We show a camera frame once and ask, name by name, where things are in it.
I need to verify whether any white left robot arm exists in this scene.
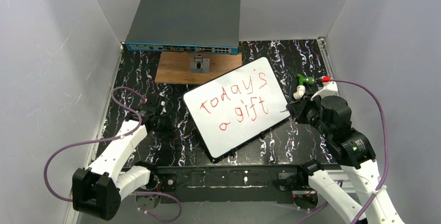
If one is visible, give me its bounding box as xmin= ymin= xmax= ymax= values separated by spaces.
xmin=72 ymin=96 xmax=174 ymax=220

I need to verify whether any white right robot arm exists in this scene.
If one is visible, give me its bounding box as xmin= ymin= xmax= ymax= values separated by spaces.
xmin=275 ymin=96 xmax=403 ymax=223

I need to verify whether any aluminium frame rail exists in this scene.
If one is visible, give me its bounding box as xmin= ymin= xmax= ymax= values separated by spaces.
xmin=63 ymin=170 xmax=394 ymax=224

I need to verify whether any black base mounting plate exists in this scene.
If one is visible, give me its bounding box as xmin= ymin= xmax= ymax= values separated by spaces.
xmin=157 ymin=165 xmax=314 ymax=204

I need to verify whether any white whiteboard black frame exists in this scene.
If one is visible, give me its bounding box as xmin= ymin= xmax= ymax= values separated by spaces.
xmin=183 ymin=57 xmax=290 ymax=160

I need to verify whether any grey metal clamp bracket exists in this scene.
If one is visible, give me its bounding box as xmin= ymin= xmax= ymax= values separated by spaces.
xmin=190 ymin=55 xmax=210 ymax=74

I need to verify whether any brown wooden board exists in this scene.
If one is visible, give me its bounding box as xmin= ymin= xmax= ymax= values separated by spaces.
xmin=154 ymin=52 xmax=242 ymax=85

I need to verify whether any green white plastic fitting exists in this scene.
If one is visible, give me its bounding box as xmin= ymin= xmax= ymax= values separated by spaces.
xmin=293 ymin=73 xmax=315 ymax=100

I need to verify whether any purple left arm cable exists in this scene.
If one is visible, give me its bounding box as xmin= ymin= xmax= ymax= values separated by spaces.
xmin=43 ymin=86 xmax=183 ymax=223

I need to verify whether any grey blue network switch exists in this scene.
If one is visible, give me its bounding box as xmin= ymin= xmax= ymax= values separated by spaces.
xmin=124 ymin=0 xmax=241 ymax=55

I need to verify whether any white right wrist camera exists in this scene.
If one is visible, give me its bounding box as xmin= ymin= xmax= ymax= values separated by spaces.
xmin=310 ymin=76 xmax=338 ymax=101

